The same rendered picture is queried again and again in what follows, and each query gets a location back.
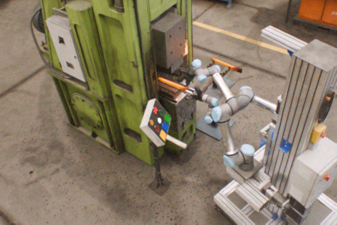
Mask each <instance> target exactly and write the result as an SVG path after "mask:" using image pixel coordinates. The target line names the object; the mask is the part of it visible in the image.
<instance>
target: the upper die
mask: <svg viewBox="0 0 337 225"><path fill-rule="evenodd" d="M182 64H183V56H181V57H180V58H179V59H178V60H177V61H176V62H175V63H174V64H172V65H171V66H170V67H169V68H168V69H167V68H165V67H162V66H160V65H157V64H156V67H157V68H158V69H161V70H163V71H166V72H168V73H170V74H172V73H173V72H175V71H176V69H177V68H178V67H179V66H180V65H182Z"/></svg>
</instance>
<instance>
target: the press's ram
mask: <svg viewBox="0 0 337 225"><path fill-rule="evenodd" d="M150 25H151V29H152V34H153V44H154V54H155V64H157V65H160V66H162V67H165V68H167V69H168V68H169V67H170V66H171V65H172V64H174V63H175V62H176V61H177V60H178V59H179V58H180V57H181V56H182V55H183V54H184V53H186V47H185V31H184V17H182V16H179V15H177V14H173V13H170V12H167V11H165V12H163V13H162V14H160V17H159V19H157V20H155V21H151V22H150Z"/></svg>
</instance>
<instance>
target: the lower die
mask: <svg viewBox="0 0 337 225"><path fill-rule="evenodd" d="M157 77H161V78H164V79H166V80H169V81H171V82H173V83H176V84H178V85H181V86H184V84H181V83H180V82H177V81H176V80H175V81H174V80H173V79H171V78H169V77H166V76H163V75H160V74H158V73H157ZM157 83H158V86H159V87H158V92H159V93H161V94H163V95H164V90H165V96H167V92H168V97H170V98H172V99H176V98H177V97H178V95H180V94H181V92H182V91H183V90H182V89H179V88H177V87H174V86H172V85H169V84H167V83H165V82H164V81H161V80H158V79H157ZM162 87H163V89H162ZM160 88H161V91H160Z"/></svg>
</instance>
